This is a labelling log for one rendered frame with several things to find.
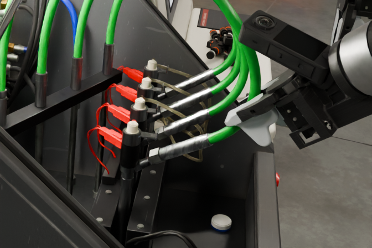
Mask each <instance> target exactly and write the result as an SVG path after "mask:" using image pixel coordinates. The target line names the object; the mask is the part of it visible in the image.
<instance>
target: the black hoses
mask: <svg viewBox="0 0 372 248"><path fill-rule="evenodd" d="M49 1H50V0H48V2H47V0H42V3H41V7H40V13H39V0H34V10H33V9H32V8H30V6H28V5H26V4H20V5H19V7H18V9H24V10H26V11H28V12H29V13H30V15H31V16H32V17H33V20H32V28H31V32H30V38H29V43H28V47H27V51H26V54H25V57H24V60H23V64H22V67H21V68H20V67H18V66H10V71H17V72H19V75H18V78H17V79H15V78H12V77H9V76H8V75H6V87H7V88H9V89H11V90H12V93H11V94H10V93H9V92H8V91H7V98H9V99H8V100H7V109H8V108H9V107H10V106H11V104H12V102H13V101H14V100H15V99H16V97H17V96H18V95H19V93H20V91H21V90H22V89H23V88H24V87H25V86H29V87H30V89H31V91H32V92H33V94H34V95H35V83H33V82H32V81H31V79H30V78H31V77H32V75H33V74H34V72H35V70H36V68H37V66H38V57H37V59H36V61H35V62H34V64H33V66H32V63H33V61H34V58H35V56H36V53H37V50H38V48H39V42H40V35H41V31H42V26H43V20H44V16H45V12H46V10H47V6H48V3H49ZM38 15H39V16H38ZM31 67H32V68H31ZM30 68H31V69H30ZM8 81H9V82H13V83H15V86H13V85H11V84H9V83H8Z"/></svg>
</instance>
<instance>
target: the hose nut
mask: <svg viewBox="0 0 372 248"><path fill-rule="evenodd" d="M159 150H160V148H156V149H152V150H150V152H149V158H150V160H151V162H152V164H158V163H162V162H165V161H166V160H165V161H164V160H163V159H161V157H160V156H159Z"/></svg>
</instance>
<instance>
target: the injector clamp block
mask: <svg viewBox="0 0 372 248"><path fill-rule="evenodd" d="M170 144H171V139H170V138H169V137H167V138H165V139H163V140H158V139H157V140H156V141H153V142H151V143H150V144H149V145H148V148H147V153H146V157H149V152H150V150H152V149H156V148H162V147H166V146H168V145H170ZM167 164H168V160H166V161H165V162H162V163H158V164H152V165H151V166H148V167H146V168H144V169H143V170H142V172H141V176H140V179H139V183H138V187H137V191H136V194H135V199H134V202H133V207H132V211H131V215H130V217H129V218H128V226H127V230H126V240H125V244H124V245H123V246H124V247H125V248H153V245H154V239H152V240H147V241H142V242H140V243H139V244H137V245H134V243H135V242H136V241H134V242H132V243H130V244H127V243H126V242H127V241H128V240H130V239H133V238H135V237H140V236H145V235H149V234H152V233H156V230H157V224H158V216H159V207H160V203H161V195H162V189H163V184H164V179H165V175H166V170H167ZM121 175H122V172H121V171H120V169H119V171H118V175H117V178H116V181H115V185H109V184H102V181H101V183H100V186H99V189H98V192H97V195H96V198H95V201H94V204H93V206H92V209H91V212H90V214H91V215H92V216H93V217H94V218H95V219H96V220H97V221H98V222H99V223H100V224H101V225H102V226H103V227H104V228H105V229H106V230H107V231H108V232H109V233H110V234H111V235H112V236H113V237H114V238H115V237H116V226H117V215H118V205H119V198H120V178H121Z"/></svg>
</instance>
